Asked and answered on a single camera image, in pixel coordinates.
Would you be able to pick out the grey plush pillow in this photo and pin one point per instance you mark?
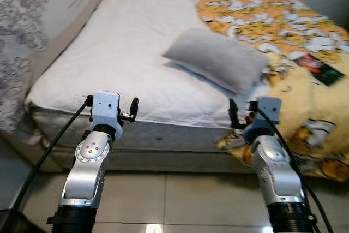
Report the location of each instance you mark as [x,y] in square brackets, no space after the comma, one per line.
[218,58]

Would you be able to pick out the dark red green book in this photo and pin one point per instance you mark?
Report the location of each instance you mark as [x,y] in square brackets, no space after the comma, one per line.
[322,69]

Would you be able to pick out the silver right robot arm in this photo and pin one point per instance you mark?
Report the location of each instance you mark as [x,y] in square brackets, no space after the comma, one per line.
[275,167]

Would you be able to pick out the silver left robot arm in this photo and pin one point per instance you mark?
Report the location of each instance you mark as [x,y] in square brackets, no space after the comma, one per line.
[87,173]

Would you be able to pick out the grey bed base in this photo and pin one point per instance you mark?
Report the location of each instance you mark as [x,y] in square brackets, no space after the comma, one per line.
[163,161]

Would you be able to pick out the yellow cartoon egg blanket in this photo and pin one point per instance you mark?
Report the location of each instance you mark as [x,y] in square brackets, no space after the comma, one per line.
[305,107]

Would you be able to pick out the printed fabric bed panel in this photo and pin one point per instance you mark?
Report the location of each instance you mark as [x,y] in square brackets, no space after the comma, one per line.
[38,20]

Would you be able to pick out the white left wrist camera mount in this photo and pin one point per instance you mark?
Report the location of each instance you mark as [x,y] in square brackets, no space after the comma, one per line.
[106,107]

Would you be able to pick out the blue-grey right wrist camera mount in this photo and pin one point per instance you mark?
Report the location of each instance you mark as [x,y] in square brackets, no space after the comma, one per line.
[268,107]

